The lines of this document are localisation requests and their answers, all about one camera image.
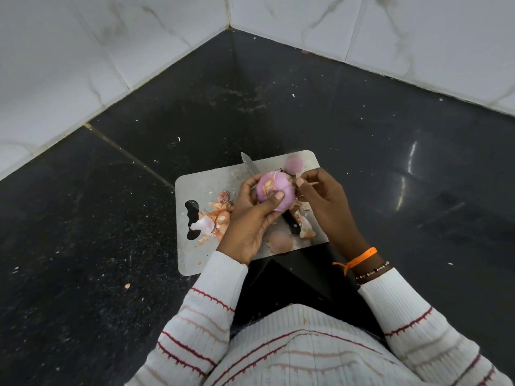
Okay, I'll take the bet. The person's left hand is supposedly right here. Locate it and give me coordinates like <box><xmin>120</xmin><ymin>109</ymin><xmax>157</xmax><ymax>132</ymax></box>
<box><xmin>217</xmin><ymin>173</ymin><xmax>286</xmax><ymax>266</ymax></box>

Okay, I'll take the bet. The person's right forearm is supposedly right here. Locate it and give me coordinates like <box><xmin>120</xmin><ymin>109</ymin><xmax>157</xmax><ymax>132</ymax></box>
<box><xmin>333</xmin><ymin>248</ymin><xmax>513</xmax><ymax>386</ymax></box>

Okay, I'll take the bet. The orange thread wristband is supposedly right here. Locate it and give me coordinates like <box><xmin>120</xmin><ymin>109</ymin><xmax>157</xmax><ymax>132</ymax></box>
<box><xmin>332</xmin><ymin>247</ymin><xmax>378</xmax><ymax>277</ymax></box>

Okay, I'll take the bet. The curled onion peel piece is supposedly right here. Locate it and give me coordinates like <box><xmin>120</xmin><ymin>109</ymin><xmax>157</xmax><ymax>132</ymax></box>
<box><xmin>290</xmin><ymin>199</ymin><xmax>317</xmax><ymax>239</ymax></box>

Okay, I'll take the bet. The white striped knit sweater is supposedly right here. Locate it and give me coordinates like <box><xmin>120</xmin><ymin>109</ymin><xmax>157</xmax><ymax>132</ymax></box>
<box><xmin>202</xmin><ymin>303</ymin><xmax>425</xmax><ymax>386</ymax></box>

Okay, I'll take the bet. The pile of onion peels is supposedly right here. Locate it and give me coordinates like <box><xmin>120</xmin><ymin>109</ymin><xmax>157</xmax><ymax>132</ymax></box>
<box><xmin>189</xmin><ymin>191</ymin><xmax>236</xmax><ymax>246</ymax></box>

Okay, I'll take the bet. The person's left forearm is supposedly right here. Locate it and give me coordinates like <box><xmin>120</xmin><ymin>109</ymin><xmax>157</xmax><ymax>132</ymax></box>
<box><xmin>135</xmin><ymin>251</ymin><xmax>249</xmax><ymax>386</ymax></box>

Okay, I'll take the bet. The peeled purple onion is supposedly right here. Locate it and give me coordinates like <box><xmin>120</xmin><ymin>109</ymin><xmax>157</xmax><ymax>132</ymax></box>
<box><xmin>255</xmin><ymin>170</ymin><xmax>297</xmax><ymax>213</ymax></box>

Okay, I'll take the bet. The black handled kitchen knife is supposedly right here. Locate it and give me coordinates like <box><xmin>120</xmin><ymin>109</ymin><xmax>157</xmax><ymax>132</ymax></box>
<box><xmin>241</xmin><ymin>152</ymin><xmax>302</xmax><ymax>235</ymax></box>

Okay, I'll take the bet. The black beaded bracelet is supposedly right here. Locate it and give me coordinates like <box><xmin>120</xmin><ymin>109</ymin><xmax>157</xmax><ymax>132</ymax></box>
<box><xmin>354</xmin><ymin>261</ymin><xmax>391</xmax><ymax>281</ymax></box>

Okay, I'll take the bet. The steel cutting board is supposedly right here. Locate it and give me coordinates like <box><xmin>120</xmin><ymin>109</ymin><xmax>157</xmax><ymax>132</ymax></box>
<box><xmin>175</xmin><ymin>150</ymin><xmax>330</xmax><ymax>277</ymax></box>

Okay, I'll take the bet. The person's right hand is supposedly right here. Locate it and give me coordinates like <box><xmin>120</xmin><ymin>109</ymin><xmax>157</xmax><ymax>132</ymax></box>
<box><xmin>295</xmin><ymin>167</ymin><xmax>373</xmax><ymax>262</ymax></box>

